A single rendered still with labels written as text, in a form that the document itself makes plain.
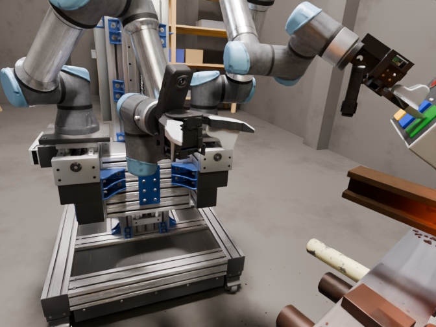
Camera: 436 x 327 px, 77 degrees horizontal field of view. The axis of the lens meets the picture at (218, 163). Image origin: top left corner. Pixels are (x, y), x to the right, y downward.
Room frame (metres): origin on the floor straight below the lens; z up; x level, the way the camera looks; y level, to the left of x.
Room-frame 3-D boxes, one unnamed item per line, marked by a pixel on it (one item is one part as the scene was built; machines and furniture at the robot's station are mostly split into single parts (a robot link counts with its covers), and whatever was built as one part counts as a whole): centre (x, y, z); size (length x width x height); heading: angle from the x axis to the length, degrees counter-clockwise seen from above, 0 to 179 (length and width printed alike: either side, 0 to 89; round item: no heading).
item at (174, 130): (0.42, 0.07, 0.97); 0.09 x 0.03 x 0.06; 5
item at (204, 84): (1.19, 0.07, 0.98); 0.13 x 0.12 x 0.14; 106
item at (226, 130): (0.50, -0.02, 0.97); 0.09 x 0.03 x 0.06; 77
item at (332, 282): (0.24, -0.15, 0.87); 0.04 x 0.03 x 0.03; 41
